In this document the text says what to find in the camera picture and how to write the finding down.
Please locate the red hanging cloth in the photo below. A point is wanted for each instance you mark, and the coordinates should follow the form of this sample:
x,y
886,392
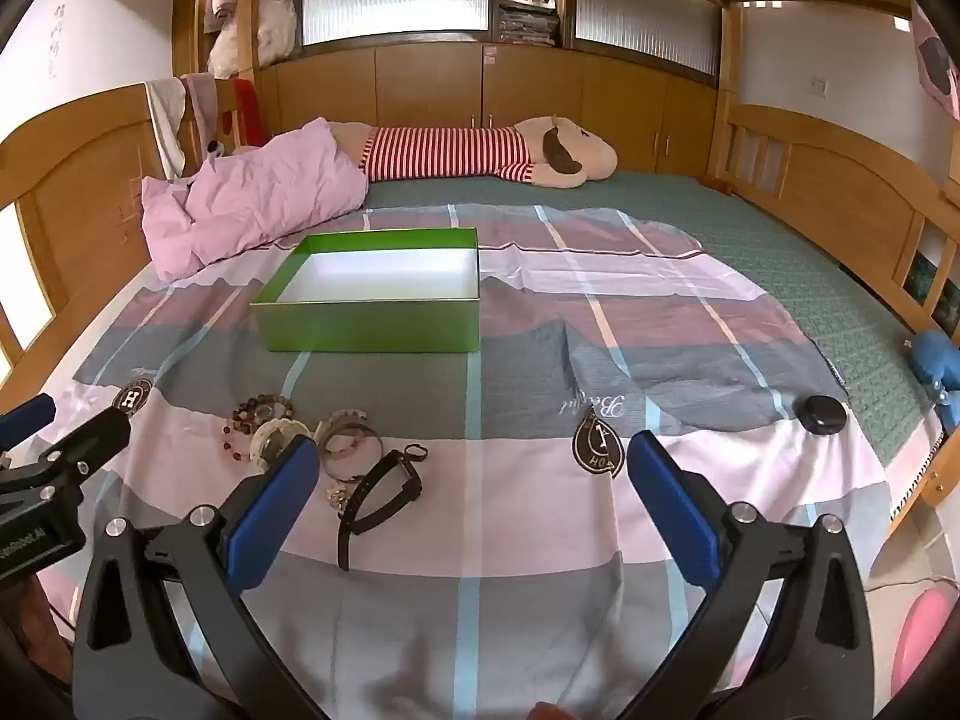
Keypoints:
x,y
246,109

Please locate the white bagged bedding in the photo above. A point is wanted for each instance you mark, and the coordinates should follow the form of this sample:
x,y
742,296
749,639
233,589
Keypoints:
x,y
276,22

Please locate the narrow frosted glass window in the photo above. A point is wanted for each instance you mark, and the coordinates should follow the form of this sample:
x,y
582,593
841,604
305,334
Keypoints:
x,y
645,15

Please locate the plaid bedsheet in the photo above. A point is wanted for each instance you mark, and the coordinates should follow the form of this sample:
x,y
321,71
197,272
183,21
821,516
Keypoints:
x,y
525,405

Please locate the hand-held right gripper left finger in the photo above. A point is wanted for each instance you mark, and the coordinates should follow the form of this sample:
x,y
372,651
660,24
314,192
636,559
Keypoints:
x,y
274,510

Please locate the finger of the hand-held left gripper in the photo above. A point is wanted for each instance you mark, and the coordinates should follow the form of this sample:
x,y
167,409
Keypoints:
x,y
90,431
26,416

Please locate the small silver charm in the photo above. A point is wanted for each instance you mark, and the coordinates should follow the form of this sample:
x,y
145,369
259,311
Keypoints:
x,y
337,496

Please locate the wooden headboard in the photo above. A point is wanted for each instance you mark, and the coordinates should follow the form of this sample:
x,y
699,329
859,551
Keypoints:
x,y
82,202

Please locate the small black-and-white plush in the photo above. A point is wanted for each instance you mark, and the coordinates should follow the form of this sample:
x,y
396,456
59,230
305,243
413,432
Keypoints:
x,y
217,148

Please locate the pink hanging garment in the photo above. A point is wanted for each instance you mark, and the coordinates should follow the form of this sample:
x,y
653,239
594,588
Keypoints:
x,y
201,101

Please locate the striped plush toy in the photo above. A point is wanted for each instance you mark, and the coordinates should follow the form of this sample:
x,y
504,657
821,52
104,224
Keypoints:
x,y
450,150

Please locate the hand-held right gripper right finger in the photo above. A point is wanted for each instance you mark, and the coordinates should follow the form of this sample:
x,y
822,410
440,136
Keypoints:
x,y
675,510

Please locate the pink round stool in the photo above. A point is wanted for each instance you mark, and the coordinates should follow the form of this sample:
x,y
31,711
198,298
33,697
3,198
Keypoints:
x,y
930,637

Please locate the silver metal bangle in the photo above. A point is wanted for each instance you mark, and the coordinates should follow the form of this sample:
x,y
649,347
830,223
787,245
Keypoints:
x,y
327,457

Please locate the green cardboard box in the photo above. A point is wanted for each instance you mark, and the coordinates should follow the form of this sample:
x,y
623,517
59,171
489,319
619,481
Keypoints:
x,y
360,326

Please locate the black hair clip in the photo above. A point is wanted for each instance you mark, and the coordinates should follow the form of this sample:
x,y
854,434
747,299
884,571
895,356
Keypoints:
x,y
375,484

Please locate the white cloth bundle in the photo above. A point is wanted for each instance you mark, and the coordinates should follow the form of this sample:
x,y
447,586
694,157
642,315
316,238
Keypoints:
x,y
225,49

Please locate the small hair accessory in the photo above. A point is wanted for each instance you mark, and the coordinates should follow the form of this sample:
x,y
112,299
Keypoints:
x,y
247,411

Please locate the wall poster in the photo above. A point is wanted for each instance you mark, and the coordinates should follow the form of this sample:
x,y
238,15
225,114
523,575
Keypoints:
x,y
936,60

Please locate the wooden footboard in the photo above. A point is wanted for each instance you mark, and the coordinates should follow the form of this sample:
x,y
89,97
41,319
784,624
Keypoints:
x,y
832,180

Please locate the white hanging garment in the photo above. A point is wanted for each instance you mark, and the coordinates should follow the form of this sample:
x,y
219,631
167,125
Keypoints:
x,y
169,127

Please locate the stack of magazines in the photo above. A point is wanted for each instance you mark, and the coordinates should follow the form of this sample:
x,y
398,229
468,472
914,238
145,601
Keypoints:
x,y
529,22

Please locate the wooden wall cabinets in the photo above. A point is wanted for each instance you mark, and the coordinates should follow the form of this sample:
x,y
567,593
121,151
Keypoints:
x,y
435,82

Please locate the blue plush toy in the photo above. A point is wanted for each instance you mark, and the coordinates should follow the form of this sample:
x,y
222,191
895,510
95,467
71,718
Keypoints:
x,y
934,364

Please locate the pink pillow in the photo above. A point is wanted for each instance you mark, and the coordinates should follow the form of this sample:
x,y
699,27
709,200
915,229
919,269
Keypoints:
x,y
247,195

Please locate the green mattress cover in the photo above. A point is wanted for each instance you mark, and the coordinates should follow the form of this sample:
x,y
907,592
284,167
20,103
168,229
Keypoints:
x,y
750,255

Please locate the white bangle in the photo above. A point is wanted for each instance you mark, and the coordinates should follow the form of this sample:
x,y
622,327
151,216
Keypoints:
x,y
262,441

